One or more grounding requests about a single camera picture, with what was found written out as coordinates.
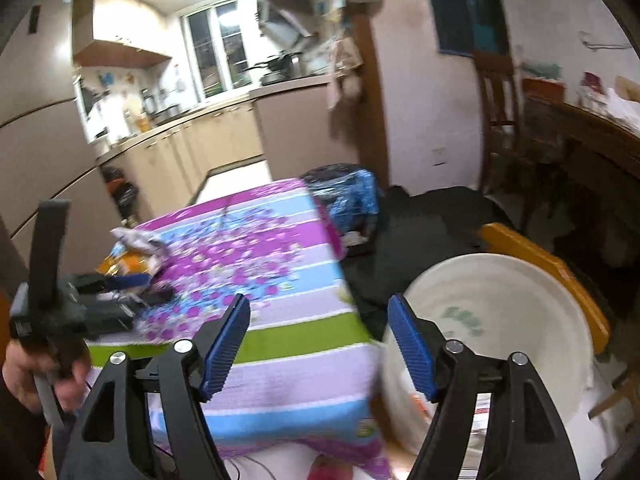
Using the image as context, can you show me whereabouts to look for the orange snack wrapper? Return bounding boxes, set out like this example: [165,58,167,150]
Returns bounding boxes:
[96,249,155,276]

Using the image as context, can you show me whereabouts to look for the clear plastic wrapper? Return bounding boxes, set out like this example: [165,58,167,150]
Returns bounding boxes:
[111,226,170,276]

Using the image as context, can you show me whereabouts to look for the upper kitchen cabinet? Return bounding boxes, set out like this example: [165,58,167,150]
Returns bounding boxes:
[72,0,171,68]

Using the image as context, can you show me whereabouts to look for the beige lower kitchen cabinets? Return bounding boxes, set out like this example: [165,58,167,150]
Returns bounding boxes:
[98,76,358,218]

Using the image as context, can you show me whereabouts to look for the kitchen window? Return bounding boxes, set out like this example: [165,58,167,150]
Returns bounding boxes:
[180,0,252,101]

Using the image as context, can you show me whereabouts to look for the person's left hand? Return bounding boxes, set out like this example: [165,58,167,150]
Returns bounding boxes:
[2,340,91,414]

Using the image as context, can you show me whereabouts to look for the white plastic basin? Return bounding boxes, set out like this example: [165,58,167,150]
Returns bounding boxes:
[382,254,593,462]

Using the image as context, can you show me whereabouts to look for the beige refrigerator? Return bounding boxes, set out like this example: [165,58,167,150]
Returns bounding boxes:
[1,0,120,273]

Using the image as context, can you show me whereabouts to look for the yellow wooden stool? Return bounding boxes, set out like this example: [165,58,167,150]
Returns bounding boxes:
[478,222,611,354]

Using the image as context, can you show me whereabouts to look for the floral striped tablecloth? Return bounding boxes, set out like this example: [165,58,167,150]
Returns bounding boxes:
[89,179,390,479]

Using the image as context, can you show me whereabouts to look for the black cloth pile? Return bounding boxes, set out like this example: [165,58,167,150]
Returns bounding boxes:
[341,186,513,340]

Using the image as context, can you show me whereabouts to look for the dark wooden dining table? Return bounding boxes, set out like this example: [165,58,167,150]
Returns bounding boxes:
[516,98,639,281]

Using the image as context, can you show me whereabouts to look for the dark wooden chair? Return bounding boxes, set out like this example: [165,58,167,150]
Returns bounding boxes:
[472,50,533,194]

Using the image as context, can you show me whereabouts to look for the hanging beige cloth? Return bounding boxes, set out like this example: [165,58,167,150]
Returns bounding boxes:
[328,35,363,144]

